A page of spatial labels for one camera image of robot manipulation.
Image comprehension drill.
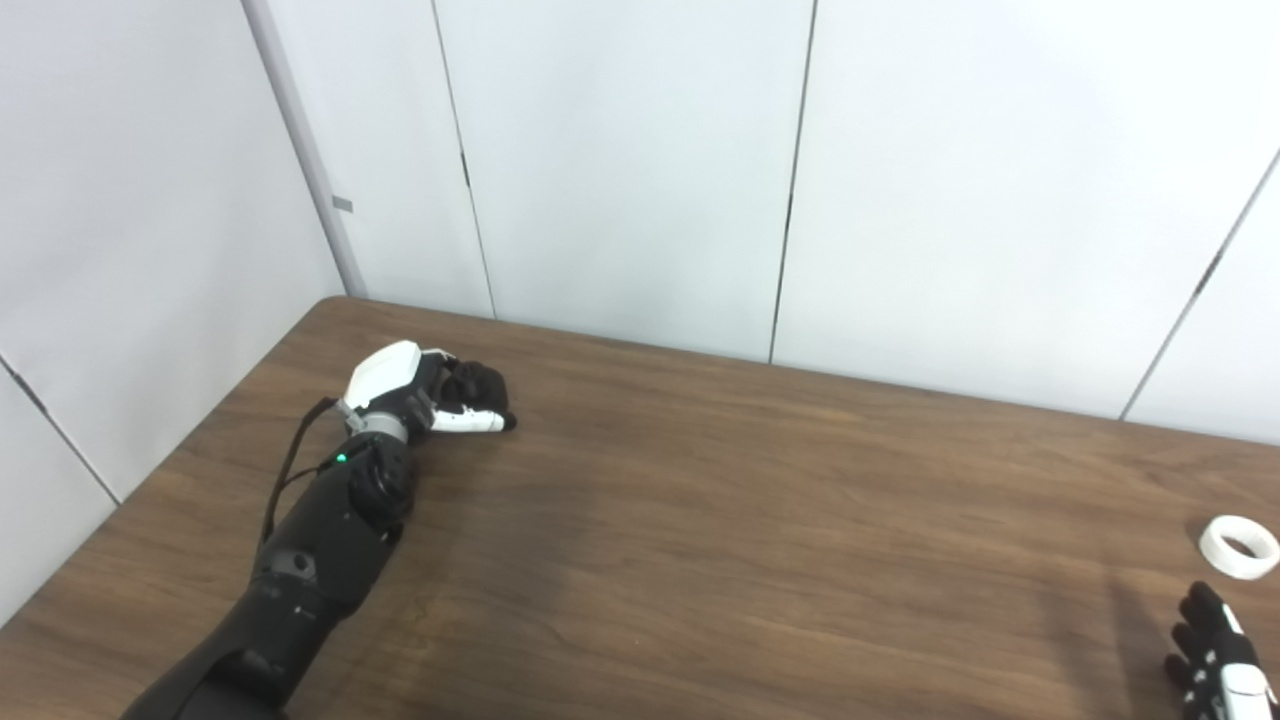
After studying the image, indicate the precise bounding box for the grey corner post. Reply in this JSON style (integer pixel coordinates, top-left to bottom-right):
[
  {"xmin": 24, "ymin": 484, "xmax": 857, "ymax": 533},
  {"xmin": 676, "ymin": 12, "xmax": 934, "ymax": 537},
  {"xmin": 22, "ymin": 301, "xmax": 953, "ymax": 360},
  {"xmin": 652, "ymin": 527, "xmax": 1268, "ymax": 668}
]
[{"xmin": 240, "ymin": 0, "xmax": 369, "ymax": 299}]

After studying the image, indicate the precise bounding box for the white ring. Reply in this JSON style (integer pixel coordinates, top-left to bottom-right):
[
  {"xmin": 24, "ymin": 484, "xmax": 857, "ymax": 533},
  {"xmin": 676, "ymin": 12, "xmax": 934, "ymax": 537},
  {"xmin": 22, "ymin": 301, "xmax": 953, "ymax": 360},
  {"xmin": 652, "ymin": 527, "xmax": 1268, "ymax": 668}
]
[{"xmin": 1198, "ymin": 515, "xmax": 1280, "ymax": 581}]

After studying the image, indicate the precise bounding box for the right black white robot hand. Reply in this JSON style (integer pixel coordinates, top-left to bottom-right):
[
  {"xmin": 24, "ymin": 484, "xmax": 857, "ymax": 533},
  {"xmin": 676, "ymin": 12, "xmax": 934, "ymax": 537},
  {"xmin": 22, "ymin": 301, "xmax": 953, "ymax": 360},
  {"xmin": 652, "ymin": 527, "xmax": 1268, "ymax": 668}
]
[{"xmin": 1163, "ymin": 582, "xmax": 1280, "ymax": 720}]

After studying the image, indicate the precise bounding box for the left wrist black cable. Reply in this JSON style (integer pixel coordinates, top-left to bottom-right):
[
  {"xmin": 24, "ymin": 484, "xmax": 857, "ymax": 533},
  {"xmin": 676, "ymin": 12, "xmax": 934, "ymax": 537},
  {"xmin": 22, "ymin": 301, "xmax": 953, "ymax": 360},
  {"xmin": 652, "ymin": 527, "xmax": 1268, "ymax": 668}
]
[{"xmin": 260, "ymin": 397, "xmax": 341, "ymax": 546}]

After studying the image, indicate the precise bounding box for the round black part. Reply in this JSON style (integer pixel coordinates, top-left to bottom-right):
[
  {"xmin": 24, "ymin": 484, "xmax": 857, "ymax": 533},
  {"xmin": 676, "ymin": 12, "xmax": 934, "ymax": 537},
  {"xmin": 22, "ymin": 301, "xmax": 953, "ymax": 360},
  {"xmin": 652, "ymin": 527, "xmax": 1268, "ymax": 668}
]
[{"xmin": 440, "ymin": 362, "xmax": 511, "ymax": 416}]

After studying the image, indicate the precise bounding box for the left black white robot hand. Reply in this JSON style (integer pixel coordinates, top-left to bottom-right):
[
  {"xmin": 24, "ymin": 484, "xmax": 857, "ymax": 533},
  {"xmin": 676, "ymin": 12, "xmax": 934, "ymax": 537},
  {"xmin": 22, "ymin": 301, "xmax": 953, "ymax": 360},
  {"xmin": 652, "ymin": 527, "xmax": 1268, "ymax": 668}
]
[{"xmin": 337, "ymin": 340, "xmax": 518, "ymax": 441}]

